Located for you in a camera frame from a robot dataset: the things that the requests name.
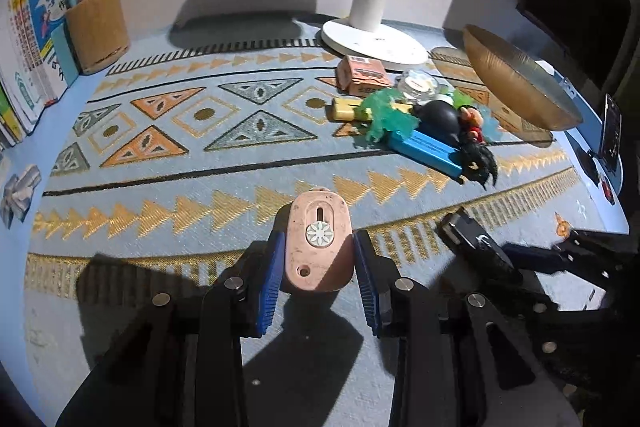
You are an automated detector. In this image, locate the green translucent toy figure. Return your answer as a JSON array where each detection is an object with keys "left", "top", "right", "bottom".
[{"left": 354, "top": 88, "right": 420, "bottom": 143}]

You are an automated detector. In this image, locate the pink oval case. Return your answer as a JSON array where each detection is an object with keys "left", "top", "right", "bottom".
[{"left": 284, "top": 187, "right": 355, "bottom": 293}]

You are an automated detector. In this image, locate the row of upright books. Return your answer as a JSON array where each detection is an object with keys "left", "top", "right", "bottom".
[{"left": 1, "top": 0, "right": 74, "bottom": 150}]

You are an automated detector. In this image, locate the red haired figure toy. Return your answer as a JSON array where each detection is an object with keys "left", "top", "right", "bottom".
[{"left": 458, "top": 105, "right": 486, "bottom": 144}]

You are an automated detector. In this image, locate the black round figure toy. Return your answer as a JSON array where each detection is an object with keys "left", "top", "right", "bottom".
[{"left": 412, "top": 100, "right": 460, "bottom": 147}]

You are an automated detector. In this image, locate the amber glass bowl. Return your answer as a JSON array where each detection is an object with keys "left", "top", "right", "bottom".
[{"left": 463, "top": 25, "right": 584, "bottom": 131}]

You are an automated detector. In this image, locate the pink small box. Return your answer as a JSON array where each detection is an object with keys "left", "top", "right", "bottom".
[{"left": 336, "top": 55, "right": 394, "bottom": 98}]

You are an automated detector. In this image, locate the cork pen holder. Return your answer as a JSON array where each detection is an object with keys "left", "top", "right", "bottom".
[{"left": 65, "top": 0, "right": 130, "bottom": 75}]

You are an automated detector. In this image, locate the white desk lamp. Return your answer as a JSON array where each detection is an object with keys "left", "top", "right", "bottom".
[{"left": 321, "top": 0, "right": 427, "bottom": 72}]

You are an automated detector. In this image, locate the patterned blue table mat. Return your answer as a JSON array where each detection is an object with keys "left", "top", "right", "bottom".
[{"left": 22, "top": 37, "right": 582, "bottom": 427}]

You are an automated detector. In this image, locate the small orange black box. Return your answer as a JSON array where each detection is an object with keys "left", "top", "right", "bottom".
[{"left": 600, "top": 176, "right": 615, "bottom": 206}]

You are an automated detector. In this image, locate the clear round container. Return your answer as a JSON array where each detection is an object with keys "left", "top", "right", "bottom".
[{"left": 396, "top": 69, "right": 438, "bottom": 104}]

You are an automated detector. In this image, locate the smartphone on stand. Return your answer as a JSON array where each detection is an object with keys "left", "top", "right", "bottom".
[{"left": 599, "top": 94, "right": 622, "bottom": 173}]

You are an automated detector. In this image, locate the black claw toy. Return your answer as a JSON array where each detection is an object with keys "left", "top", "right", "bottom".
[{"left": 459, "top": 139, "right": 498, "bottom": 187}]

